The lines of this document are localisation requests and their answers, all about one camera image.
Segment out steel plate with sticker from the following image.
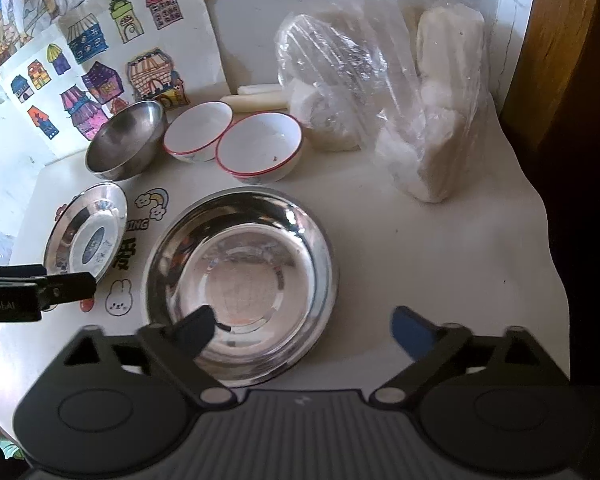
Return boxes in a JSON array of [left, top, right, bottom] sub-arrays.
[[43, 182, 128, 281]]

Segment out steel mixing bowl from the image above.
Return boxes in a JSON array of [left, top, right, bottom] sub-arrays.
[[85, 100, 168, 181]]

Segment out red-rimmed white bowl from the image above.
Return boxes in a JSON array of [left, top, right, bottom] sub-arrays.
[[163, 101, 234, 162], [215, 112, 303, 185]]

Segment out white printed table cloth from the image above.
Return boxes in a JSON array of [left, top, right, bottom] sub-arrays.
[[0, 106, 570, 431]]

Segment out houses drawing paper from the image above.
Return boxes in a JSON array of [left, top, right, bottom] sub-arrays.
[[0, 0, 228, 159]]

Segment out plastic bag of white rolls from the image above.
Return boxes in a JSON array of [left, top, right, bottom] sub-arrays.
[[275, 0, 488, 203]]

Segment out brown wooden door frame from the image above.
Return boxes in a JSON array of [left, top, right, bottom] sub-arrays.
[[500, 0, 600, 157]]

